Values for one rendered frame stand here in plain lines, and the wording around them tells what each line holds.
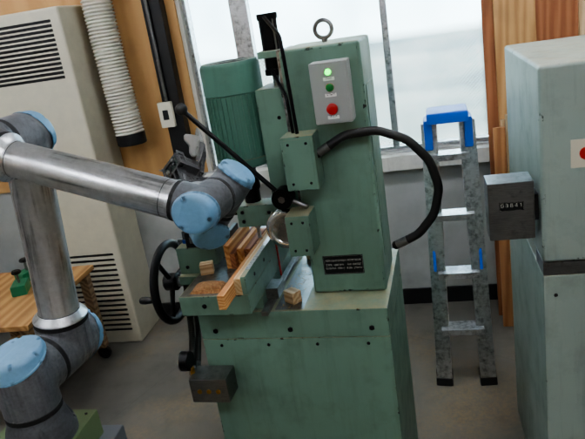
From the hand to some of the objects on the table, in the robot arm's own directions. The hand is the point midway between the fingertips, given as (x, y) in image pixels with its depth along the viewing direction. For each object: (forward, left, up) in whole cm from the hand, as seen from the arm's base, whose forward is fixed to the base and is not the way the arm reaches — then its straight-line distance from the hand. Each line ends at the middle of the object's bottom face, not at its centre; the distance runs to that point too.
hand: (184, 149), depth 173 cm
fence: (+21, -12, -41) cm, 47 cm away
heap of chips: (-5, -1, -40) cm, 41 cm away
